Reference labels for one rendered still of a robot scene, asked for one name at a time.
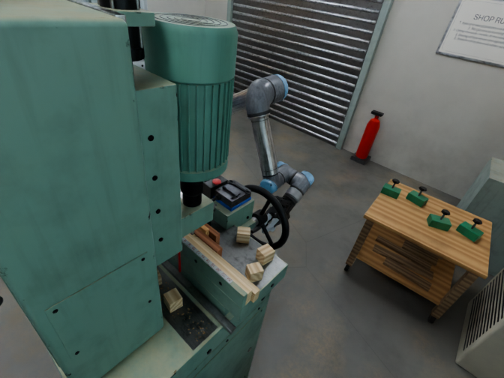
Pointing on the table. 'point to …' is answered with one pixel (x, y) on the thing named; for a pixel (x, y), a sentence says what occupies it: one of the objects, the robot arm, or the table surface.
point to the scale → (207, 261)
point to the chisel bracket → (196, 215)
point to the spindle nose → (191, 193)
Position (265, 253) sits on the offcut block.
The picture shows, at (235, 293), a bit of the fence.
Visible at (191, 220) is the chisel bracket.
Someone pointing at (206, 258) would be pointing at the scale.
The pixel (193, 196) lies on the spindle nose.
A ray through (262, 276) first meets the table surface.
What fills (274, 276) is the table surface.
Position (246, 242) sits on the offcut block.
